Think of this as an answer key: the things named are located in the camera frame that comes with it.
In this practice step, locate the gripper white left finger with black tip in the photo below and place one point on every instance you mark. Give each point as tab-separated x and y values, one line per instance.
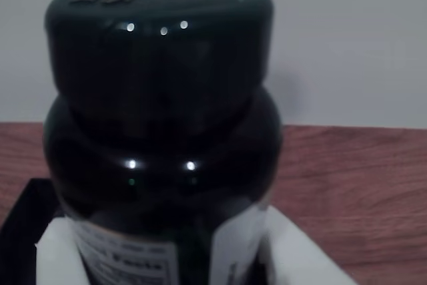
56	258

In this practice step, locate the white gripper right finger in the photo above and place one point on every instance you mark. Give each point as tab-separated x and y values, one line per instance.
300	258

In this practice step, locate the green pill bottle white label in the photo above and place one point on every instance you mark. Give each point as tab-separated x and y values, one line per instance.
160	98

